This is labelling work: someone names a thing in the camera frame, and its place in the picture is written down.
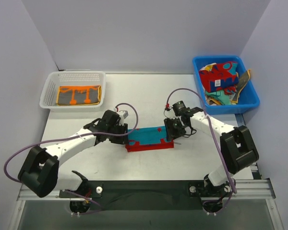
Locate red blue towel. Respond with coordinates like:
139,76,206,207
199,61,239,94
125,126,174,152

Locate orange towel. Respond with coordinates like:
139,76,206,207
56,85,102,106

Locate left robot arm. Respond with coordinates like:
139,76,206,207
18,110,128,197

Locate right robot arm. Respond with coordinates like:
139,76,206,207
164,107,259,193

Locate teal patterned towel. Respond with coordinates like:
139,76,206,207
204,90,237,105

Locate white perforated plastic basket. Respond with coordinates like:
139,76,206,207
39,70,106,112

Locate black base mat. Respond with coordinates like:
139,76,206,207
59,180,231,211

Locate grey orange-edged towel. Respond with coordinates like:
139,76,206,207
231,69,251,104

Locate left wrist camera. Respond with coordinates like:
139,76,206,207
116,110,129,119

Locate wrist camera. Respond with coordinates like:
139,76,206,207
165,101,189,116
116,110,129,119

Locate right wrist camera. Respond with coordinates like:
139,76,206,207
165,101,189,116

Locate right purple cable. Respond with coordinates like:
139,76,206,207
163,88,238,214

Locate purple cable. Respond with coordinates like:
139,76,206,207
3,103,139,215
163,88,238,214

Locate aluminium front rail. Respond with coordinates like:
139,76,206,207
9,179,284,230

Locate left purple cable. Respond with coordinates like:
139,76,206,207
3,103,139,215

